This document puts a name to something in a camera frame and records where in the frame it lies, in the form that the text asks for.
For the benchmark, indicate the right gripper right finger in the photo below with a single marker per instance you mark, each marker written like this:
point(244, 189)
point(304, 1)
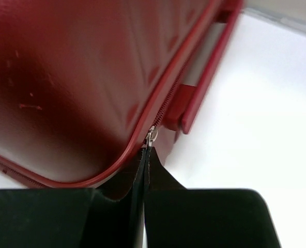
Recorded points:
point(179, 217)

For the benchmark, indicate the silver zipper pull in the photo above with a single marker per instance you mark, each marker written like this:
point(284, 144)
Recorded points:
point(151, 136)

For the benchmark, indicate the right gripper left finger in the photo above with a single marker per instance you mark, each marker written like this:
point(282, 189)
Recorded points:
point(110, 215)

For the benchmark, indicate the red suitcase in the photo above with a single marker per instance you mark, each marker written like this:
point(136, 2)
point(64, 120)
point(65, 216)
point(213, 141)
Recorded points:
point(82, 82)

